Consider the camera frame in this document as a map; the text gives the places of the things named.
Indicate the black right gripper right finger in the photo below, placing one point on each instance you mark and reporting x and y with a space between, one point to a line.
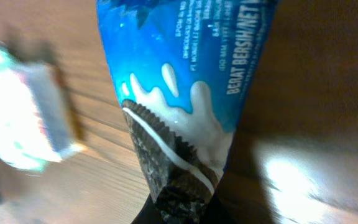
216 213

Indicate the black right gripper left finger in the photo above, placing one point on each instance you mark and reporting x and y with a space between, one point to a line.
148 214

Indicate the blue Oreo cookie pack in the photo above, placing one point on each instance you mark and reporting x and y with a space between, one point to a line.
181 70

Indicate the green wet wipes pack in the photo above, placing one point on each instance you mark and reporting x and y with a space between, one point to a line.
37 124

